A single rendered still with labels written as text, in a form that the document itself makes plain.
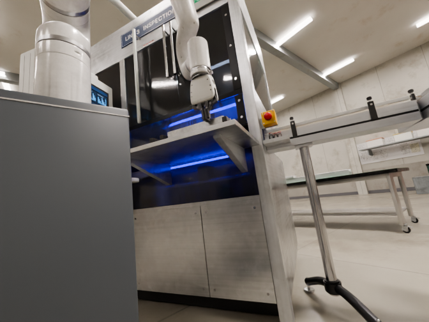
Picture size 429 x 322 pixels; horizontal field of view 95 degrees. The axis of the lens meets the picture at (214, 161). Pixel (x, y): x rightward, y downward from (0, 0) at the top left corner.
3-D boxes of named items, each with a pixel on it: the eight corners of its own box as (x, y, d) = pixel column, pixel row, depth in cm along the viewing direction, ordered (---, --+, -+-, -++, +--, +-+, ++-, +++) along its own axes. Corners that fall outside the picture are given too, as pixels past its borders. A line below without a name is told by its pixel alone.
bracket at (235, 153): (242, 172, 107) (239, 149, 109) (248, 171, 106) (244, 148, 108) (217, 167, 76) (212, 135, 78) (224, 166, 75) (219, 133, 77)
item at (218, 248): (133, 254, 261) (129, 188, 276) (300, 255, 179) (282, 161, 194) (41, 291, 170) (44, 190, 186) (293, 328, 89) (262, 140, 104)
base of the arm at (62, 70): (2, 94, 37) (7, 12, 40) (17, 128, 52) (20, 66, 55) (113, 111, 49) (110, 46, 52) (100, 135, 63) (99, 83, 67)
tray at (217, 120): (205, 152, 114) (204, 146, 115) (248, 142, 104) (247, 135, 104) (168, 140, 83) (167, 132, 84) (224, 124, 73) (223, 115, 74)
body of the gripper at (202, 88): (216, 76, 79) (220, 103, 77) (195, 85, 83) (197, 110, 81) (208, 67, 72) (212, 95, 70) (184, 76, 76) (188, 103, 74)
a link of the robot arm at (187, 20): (161, 19, 88) (180, 82, 86) (175, -15, 74) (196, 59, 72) (180, 23, 93) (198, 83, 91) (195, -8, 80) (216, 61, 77)
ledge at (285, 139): (267, 148, 116) (267, 145, 117) (291, 143, 111) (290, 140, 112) (263, 144, 104) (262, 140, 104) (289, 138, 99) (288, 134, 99)
